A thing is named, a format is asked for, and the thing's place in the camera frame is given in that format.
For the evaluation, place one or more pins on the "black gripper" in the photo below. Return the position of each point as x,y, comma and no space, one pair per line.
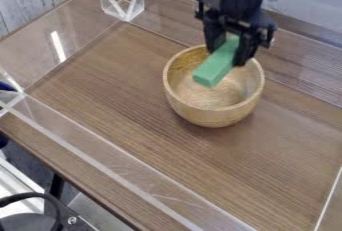
254,29

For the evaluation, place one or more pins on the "green rectangular block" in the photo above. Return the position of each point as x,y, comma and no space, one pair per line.
218,64

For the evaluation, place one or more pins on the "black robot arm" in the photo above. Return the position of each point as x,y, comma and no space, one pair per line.
240,8

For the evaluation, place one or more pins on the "light wooden bowl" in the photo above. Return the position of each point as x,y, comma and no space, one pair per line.
211,107

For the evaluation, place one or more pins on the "blue object at left edge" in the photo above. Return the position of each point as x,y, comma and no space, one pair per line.
5,87

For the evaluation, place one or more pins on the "black table leg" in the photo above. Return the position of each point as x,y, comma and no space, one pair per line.
56,186

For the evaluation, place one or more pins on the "clear acrylic corner bracket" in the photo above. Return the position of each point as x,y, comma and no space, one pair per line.
124,10

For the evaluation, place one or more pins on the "clear acrylic front wall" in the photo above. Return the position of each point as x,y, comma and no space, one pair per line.
140,195

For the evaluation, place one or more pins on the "grey metal base plate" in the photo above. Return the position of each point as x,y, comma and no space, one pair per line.
72,221

